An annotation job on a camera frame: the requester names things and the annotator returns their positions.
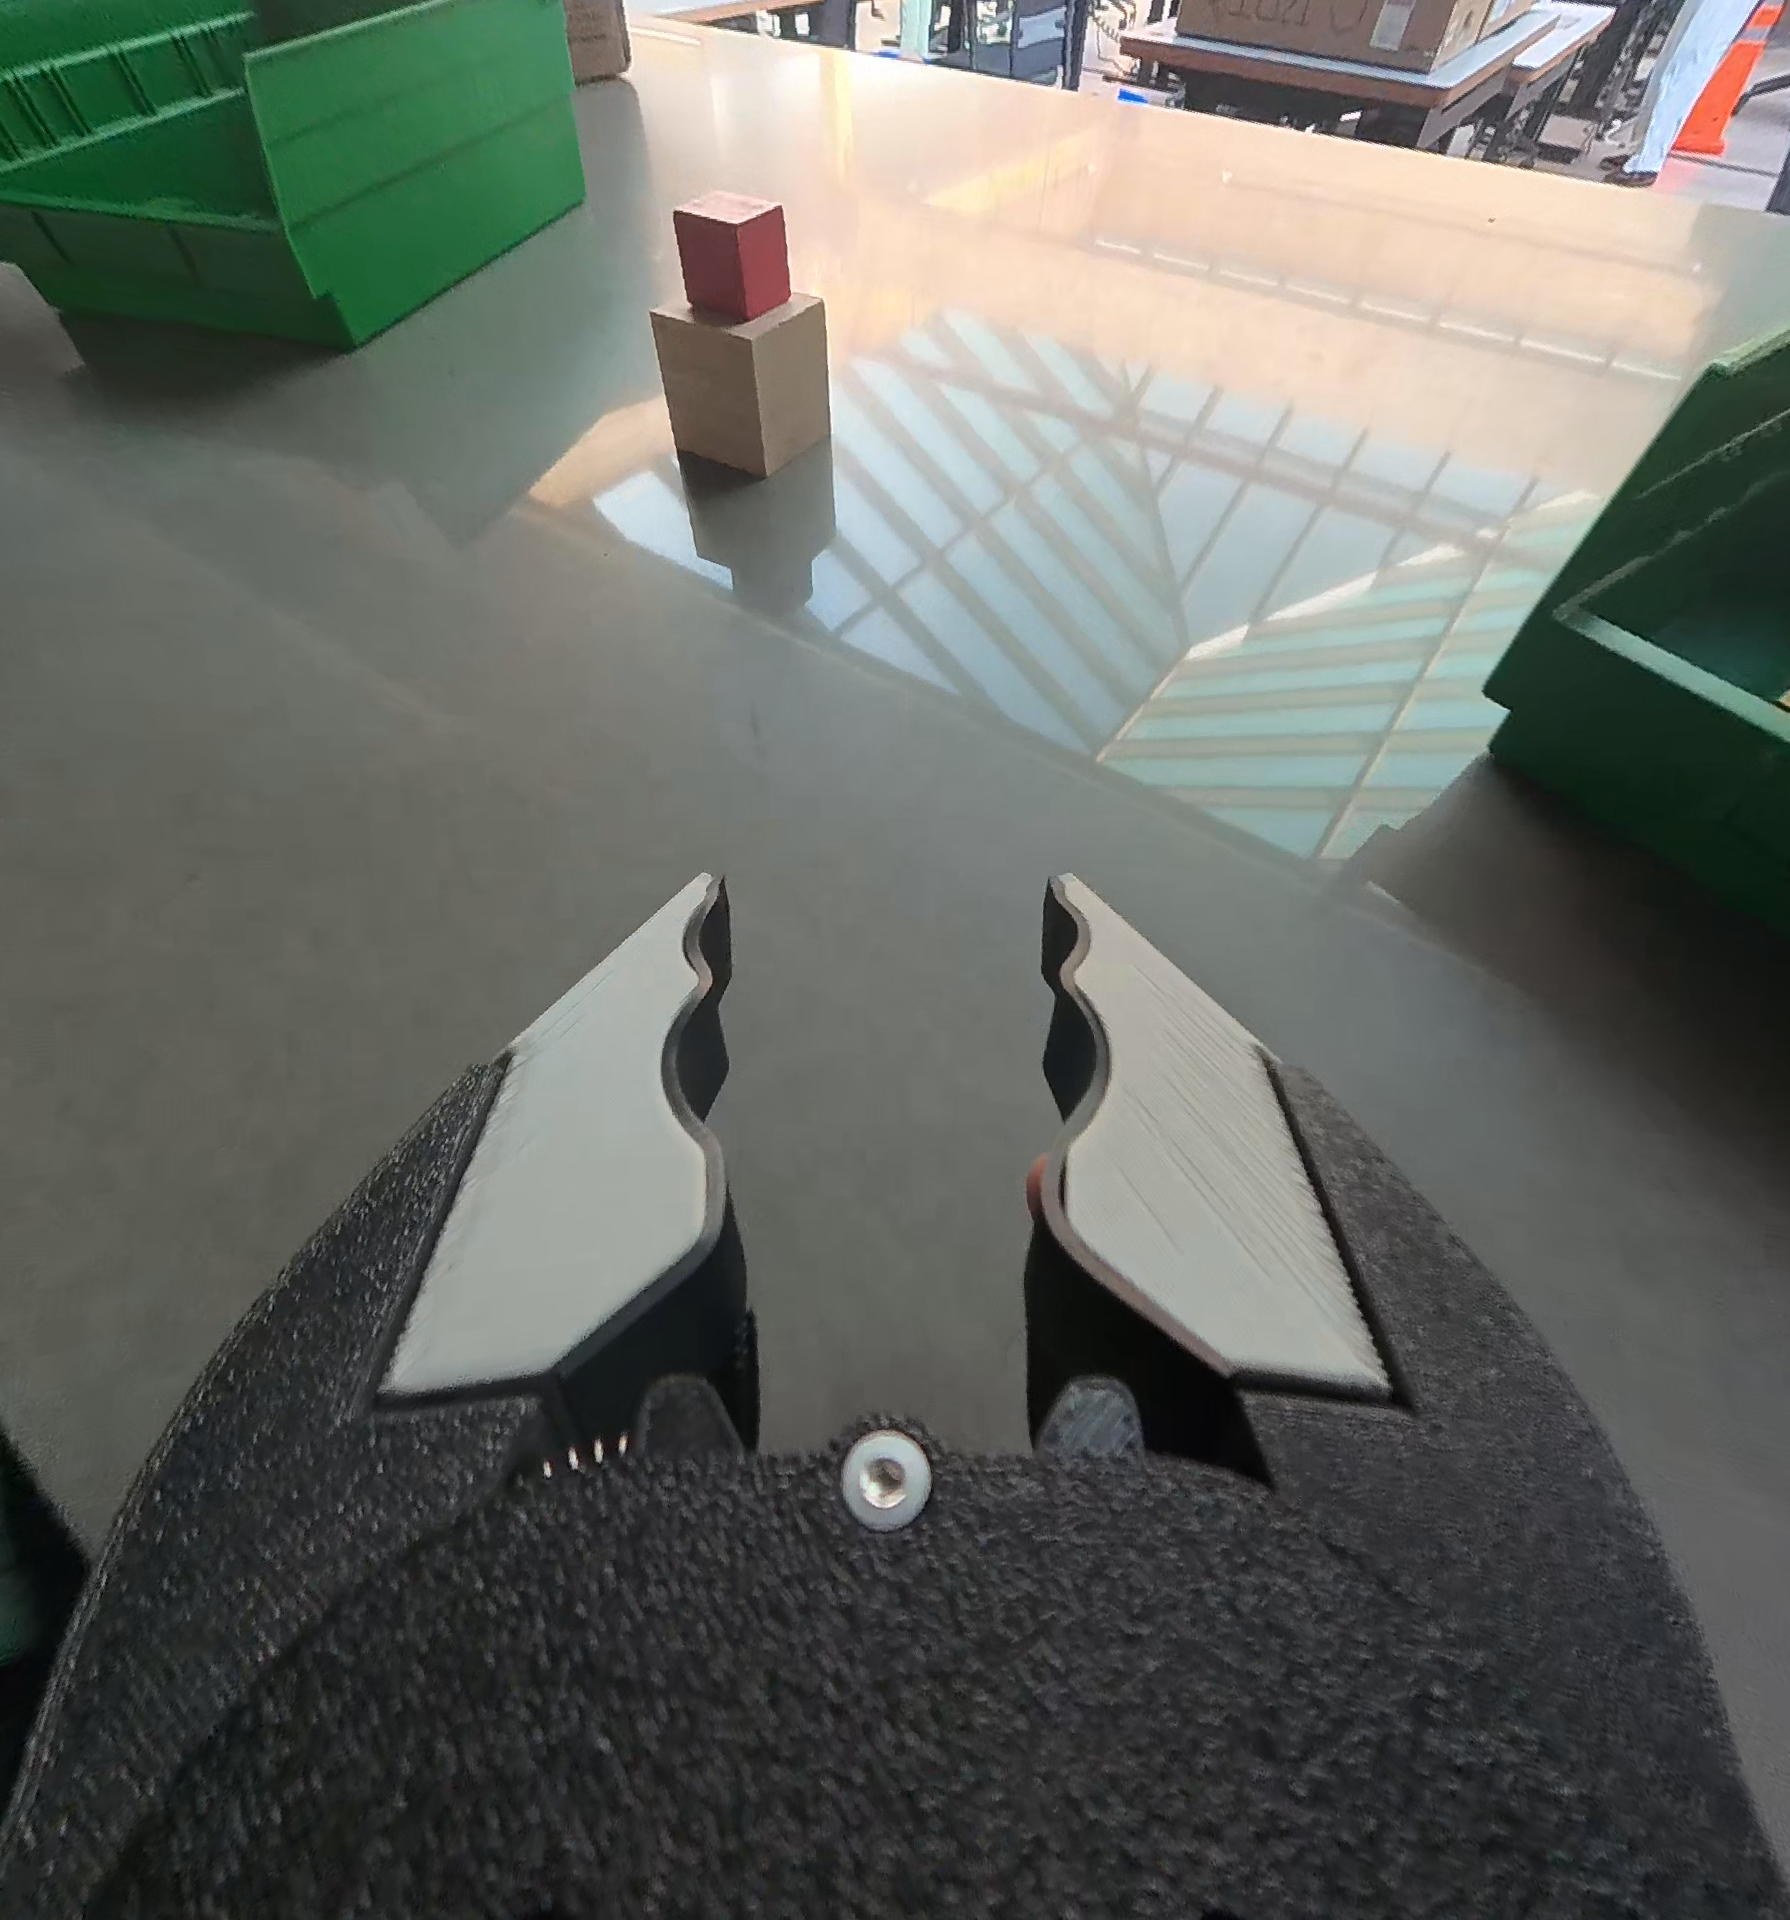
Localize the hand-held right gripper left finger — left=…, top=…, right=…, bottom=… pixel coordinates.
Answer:
left=373, top=875, right=761, bottom=1455

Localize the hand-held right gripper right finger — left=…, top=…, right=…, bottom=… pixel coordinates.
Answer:
left=1023, top=875, right=1398, bottom=1404

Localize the green plastic bin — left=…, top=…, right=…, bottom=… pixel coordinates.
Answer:
left=1485, top=293, right=1790, bottom=976
left=0, top=0, right=586, bottom=350

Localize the large plain wooden cube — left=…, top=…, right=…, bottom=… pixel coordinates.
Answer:
left=650, top=293, right=831, bottom=480

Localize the red wooden cube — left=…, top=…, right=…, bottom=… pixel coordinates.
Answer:
left=674, top=190, right=792, bottom=324

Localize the wooden-top work table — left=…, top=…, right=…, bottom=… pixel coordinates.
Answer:
left=1117, top=0, right=1611, bottom=152

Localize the scribbled cardboard box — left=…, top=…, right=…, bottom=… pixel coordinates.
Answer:
left=1175, top=0, right=1539, bottom=72

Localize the orange traffic cone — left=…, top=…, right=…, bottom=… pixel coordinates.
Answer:
left=1674, top=0, right=1784, bottom=155

